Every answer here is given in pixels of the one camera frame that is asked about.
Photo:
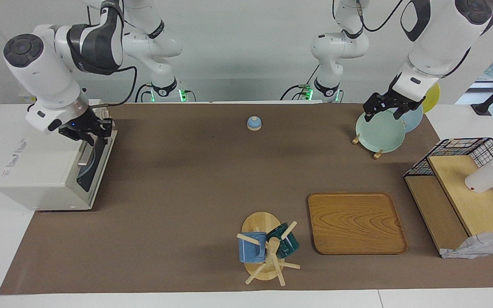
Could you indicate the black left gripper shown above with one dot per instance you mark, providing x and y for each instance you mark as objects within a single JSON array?
[{"x": 400, "y": 99}]

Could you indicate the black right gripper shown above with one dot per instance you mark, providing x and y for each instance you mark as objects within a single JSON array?
[{"x": 81, "y": 126}]

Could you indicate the cream toaster oven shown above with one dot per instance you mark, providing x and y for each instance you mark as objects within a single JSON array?
[{"x": 41, "y": 167}]

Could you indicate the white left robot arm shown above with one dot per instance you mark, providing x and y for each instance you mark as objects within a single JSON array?
[{"x": 435, "y": 42}]

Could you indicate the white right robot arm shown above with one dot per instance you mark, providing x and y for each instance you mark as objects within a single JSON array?
[{"x": 41, "y": 68}]

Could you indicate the pale green plate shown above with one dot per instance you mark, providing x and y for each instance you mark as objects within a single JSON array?
[{"x": 379, "y": 132}]

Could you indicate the light blue racked plate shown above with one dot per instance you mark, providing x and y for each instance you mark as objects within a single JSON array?
[{"x": 413, "y": 119}]

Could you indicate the yellow plate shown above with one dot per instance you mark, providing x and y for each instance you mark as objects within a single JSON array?
[{"x": 432, "y": 96}]

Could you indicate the wooden plate rack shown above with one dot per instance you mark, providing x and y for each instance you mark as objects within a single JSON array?
[{"x": 377, "y": 154}]

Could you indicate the white plastic cup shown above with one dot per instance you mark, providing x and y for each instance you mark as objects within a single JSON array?
[{"x": 486, "y": 177}]

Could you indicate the wooden serving tray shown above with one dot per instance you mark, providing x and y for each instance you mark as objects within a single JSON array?
[{"x": 357, "y": 224}]

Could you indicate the brown table mat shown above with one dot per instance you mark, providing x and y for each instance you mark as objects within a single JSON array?
[{"x": 212, "y": 214}]

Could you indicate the grey patterned cloth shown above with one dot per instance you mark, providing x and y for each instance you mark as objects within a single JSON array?
[{"x": 477, "y": 246}]

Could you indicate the wooden mug tree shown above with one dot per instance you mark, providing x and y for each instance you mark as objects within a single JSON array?
[{"x": 261, "y": 222}]

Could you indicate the dark green ceramic mug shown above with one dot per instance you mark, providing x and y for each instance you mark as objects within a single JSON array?
[{"x": 287, "y": 246}]

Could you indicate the blue ceramic mug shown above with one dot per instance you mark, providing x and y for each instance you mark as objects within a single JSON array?
[{"x": 250, "y": 250}]

